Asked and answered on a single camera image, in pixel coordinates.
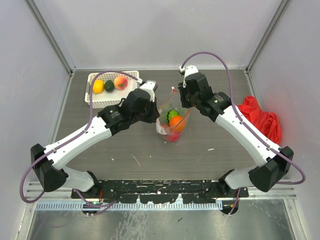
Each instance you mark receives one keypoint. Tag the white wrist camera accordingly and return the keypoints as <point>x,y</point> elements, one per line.
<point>149,86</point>
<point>187,71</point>

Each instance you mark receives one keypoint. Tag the left aluminium frame post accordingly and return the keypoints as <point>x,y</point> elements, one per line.
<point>42,15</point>

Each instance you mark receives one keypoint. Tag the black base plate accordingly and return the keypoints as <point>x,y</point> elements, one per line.
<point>160,191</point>

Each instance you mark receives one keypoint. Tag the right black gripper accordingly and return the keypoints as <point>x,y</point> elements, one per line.
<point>182,90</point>

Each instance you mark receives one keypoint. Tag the dark green avocado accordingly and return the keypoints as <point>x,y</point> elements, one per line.
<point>109,86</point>

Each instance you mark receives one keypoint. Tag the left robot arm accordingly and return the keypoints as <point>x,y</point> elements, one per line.
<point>50,161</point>

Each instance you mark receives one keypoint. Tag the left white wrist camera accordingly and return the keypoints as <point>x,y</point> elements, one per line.
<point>149,86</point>

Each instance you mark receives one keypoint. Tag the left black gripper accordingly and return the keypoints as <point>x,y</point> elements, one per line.
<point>154,113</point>

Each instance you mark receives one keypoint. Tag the right aluminium frame post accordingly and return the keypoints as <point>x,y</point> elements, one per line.
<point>280,10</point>

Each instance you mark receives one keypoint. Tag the red apple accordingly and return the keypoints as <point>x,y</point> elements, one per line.
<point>173,137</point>

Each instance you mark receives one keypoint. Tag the pink yellow peach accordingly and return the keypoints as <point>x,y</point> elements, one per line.
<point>120,82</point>

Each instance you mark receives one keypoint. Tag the red cloth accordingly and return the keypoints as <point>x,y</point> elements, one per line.
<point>266,122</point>

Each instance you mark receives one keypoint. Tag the yellow lemon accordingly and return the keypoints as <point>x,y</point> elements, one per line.
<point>98,86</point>

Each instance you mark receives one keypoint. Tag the green toy watermelon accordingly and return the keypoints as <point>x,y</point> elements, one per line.
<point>170,114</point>

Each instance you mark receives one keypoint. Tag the aluminium frame post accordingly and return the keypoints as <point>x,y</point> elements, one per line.
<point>42,15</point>
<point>280,10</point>

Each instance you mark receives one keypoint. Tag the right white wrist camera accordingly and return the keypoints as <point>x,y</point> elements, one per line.
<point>187,71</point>

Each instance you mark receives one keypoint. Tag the white plastic basket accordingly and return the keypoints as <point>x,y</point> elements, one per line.
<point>103,99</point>

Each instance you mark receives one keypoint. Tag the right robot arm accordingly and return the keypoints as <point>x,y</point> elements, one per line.
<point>269,167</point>

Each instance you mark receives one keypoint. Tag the clear zip top bag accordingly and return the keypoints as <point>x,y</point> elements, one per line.
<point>173,102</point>

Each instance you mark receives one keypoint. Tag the white slotted cable duct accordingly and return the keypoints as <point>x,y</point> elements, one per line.
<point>73,205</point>

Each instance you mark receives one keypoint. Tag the orange fruit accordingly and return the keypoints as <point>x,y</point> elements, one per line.
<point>177,123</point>

